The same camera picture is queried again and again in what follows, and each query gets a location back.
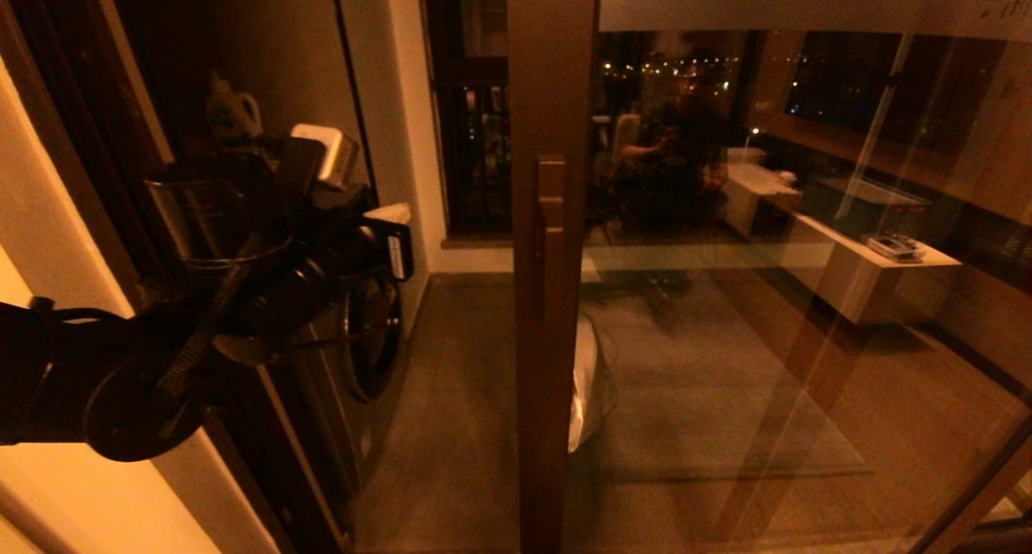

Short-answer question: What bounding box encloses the wooden door handle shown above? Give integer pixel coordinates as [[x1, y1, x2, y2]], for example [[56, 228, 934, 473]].
[[535, 156, 570, 323]]

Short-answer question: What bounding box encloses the brown framed glass sliding door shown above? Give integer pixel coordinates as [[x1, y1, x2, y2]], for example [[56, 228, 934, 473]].
[[506, 0, 1032, 554]]

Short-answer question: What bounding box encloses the window with black railing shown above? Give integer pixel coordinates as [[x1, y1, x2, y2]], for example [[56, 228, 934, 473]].
[[421, 0, 759, 236]]

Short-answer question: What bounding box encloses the grey front-load washing machine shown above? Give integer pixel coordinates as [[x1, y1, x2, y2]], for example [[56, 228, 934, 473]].
[[262, 252, 409, 498]]

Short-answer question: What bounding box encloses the white detergent bottle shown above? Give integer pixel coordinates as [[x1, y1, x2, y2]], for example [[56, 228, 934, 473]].
[[206, 74, 265, 142]]

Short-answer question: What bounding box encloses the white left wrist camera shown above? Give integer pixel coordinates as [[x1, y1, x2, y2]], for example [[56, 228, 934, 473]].
[[289, 123, 361, 192]]

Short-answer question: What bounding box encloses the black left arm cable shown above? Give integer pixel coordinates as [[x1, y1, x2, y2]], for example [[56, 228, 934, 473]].
[[149, 248, 279, 430]]

